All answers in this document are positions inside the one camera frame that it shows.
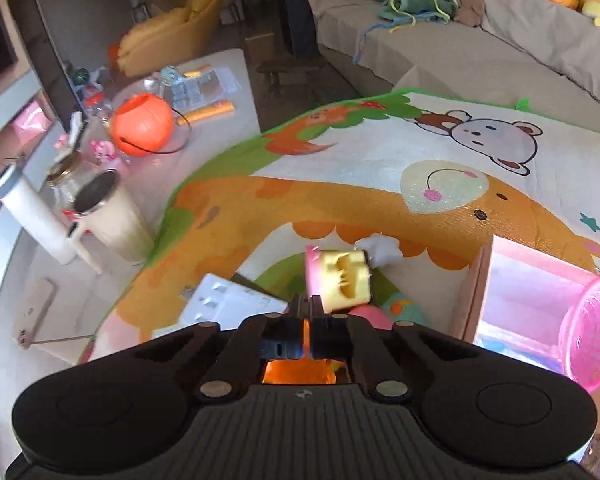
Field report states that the beige tumbler cup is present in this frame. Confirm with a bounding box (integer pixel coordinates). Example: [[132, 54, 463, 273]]
[[71, 169, 155, 277]]

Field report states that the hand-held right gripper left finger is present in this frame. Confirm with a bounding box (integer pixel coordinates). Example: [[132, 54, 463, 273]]
[[130, 295, 313, 402]]

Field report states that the clear plastic packet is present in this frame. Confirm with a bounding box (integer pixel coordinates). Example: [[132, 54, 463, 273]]
[[164, 64, 242, 107]]

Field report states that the yellow armchair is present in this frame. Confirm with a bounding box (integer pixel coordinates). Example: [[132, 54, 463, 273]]
[[116, 0, 233, 78]]

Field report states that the yellow toy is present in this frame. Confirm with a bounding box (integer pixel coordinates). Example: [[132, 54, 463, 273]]
[[305, 245, 374, 312]]

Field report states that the small wooden stool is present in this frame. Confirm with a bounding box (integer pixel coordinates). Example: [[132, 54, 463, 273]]
[[256, 56, 327, 97]]

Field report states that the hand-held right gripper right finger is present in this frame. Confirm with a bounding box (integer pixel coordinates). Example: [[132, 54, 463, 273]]
[[312, 296, 476, 402]]

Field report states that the phone cable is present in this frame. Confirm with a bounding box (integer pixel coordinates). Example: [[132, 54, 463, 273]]
[[29, 331, 100, 347]]

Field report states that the white blister card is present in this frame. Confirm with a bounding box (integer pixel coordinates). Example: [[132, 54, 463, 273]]
[[179, 273, 289, 332]]

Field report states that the pink pig toy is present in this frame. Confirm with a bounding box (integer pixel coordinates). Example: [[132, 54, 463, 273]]
[[91, 139, 122, 167]]

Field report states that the green knitted cloth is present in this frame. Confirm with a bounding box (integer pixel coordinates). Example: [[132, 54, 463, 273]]
[[375, 0, 461, 28]]

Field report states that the printed play mat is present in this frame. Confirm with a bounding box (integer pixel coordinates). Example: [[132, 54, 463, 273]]
[[77, 87, 600, 366]]

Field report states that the orange pumpkin bucket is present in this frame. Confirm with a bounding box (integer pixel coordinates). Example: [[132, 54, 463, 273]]
[[110, 93, 174, 157]]

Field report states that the white crumpled tissue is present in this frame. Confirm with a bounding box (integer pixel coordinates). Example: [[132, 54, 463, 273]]
[[354, 233, 404, 267]]

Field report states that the glass jar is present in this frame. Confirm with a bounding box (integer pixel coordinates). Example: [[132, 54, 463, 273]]
[[46, 154, 90, 213]]

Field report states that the white bottle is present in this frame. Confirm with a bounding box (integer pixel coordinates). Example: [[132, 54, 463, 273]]
[[0, 164, 77, 266]]

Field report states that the pink cardboard box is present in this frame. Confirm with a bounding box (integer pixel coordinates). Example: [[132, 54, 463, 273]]
[[461, 234, 600, 403]]

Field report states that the brown bunny plush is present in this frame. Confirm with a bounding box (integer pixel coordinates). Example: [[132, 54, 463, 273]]
[[452, 0, 486, 27]]

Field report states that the pink plastic basket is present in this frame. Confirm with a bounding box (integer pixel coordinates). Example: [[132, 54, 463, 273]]
[[561, 279, 600, 397]]

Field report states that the grey sofa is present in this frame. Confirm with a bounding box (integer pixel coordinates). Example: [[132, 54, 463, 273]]
[[301, 0, 600, 121]]

